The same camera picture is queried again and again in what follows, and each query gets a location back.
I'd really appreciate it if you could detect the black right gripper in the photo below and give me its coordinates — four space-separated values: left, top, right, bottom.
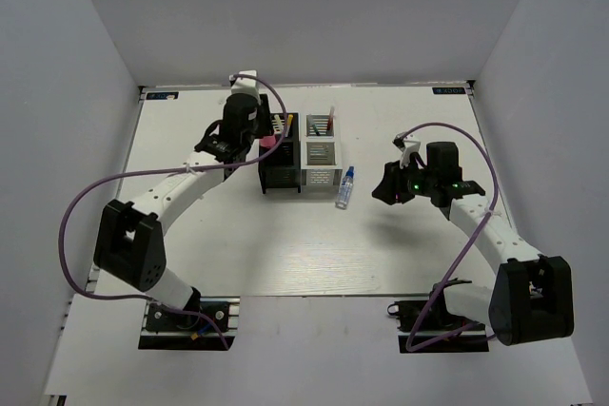
372 155 438 205

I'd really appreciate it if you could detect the pink marker set bottle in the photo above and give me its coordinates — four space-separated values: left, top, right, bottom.
259 135 277 149

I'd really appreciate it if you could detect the clear spray bottle blue cap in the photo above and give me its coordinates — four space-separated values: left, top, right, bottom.
335 166 355 210

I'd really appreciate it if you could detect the red orange pen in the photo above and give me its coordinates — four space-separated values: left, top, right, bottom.
326 106 335 135

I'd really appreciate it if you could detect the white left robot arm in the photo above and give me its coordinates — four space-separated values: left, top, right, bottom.
93 92 272 329

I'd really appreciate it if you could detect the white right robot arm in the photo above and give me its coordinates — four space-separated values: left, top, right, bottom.
372 136 575 346

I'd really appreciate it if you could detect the yellow capped marker in organizer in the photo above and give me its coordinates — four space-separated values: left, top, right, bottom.
272 114 284 134

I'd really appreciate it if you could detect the black slotted organizer box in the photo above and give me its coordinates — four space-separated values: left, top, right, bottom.
258 112 302 194

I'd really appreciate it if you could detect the white slotted organizer box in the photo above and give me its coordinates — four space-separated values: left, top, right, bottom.
300 113 344 192

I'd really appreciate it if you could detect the black XDOF logo sticker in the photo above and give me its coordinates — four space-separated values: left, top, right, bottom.
146 91 179 100

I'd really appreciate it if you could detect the right XDOF logo sticker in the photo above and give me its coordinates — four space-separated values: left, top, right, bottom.
432 87 467 95

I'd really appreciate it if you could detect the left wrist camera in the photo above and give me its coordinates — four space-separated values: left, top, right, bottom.
229 70 260 100

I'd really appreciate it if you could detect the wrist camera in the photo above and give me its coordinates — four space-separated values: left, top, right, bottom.
229 70 260 100
393 134 421 168

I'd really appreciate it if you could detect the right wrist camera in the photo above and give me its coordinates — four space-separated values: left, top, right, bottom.
393 134 421 168

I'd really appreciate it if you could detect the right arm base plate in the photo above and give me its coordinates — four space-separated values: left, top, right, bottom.
386 300 491 355

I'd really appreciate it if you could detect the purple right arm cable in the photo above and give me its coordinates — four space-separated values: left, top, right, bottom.
399 122 499 354

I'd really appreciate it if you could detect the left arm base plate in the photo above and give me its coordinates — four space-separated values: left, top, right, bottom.
138 298 240 352

